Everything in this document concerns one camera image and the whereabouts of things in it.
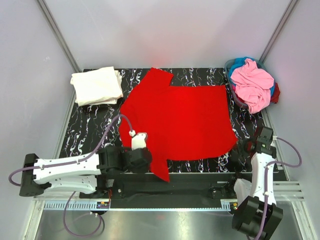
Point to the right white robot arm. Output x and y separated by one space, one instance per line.
257 215

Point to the right aluminium frame post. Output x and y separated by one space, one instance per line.
278 29

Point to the left aluminium frame post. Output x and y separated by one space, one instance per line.
57 33

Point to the grey laundry basket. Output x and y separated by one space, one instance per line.
228 67

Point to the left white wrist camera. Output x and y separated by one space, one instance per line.
138 140

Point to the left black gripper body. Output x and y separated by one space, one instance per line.
143 169

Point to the aluminium frame post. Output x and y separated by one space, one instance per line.
278 29
57 33

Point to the slotted grey cable duct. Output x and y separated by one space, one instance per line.
153 205

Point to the left small circuit board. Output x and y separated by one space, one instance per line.
103 204

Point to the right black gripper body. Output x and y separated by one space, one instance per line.
247 142

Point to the blue t-shirt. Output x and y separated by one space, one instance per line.
239 62

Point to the dark red t-shirt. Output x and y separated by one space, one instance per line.
276 94

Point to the folded white t-shirt stack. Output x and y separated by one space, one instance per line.
96 87

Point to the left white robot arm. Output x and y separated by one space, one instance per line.
90 174

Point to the pink t-shirt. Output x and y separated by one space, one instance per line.
255 86

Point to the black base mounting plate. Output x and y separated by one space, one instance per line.
182 186

